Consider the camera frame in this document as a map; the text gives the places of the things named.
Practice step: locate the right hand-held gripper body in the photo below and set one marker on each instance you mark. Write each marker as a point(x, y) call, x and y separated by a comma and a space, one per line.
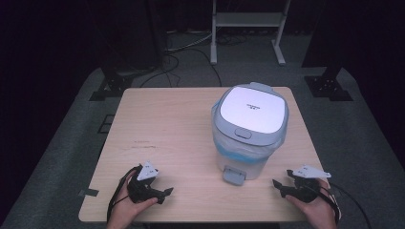
point(304, 191)

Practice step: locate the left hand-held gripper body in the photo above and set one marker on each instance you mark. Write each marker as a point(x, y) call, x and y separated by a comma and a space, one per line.
point(141, 191)

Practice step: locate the grey pedal trash can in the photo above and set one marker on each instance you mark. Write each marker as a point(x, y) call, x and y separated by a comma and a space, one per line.
point(251, 111)

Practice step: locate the person's right hand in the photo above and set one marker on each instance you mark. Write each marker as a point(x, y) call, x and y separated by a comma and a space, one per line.
point(318, 213)

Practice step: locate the person's left hand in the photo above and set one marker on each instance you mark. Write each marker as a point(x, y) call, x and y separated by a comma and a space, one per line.
point(125, 213)

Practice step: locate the grey tape strip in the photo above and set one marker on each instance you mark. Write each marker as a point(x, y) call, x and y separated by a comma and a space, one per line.
point(88, 192)

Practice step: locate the black floor socket plate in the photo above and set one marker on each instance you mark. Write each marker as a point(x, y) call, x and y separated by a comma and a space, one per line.
point(106, 124)

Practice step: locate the black stand base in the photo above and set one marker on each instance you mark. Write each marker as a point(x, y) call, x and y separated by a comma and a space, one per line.
point(110, 87)
point(329, 87)

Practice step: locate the white metal stand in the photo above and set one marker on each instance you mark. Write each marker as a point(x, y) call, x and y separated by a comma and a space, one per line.
point(248, 19)

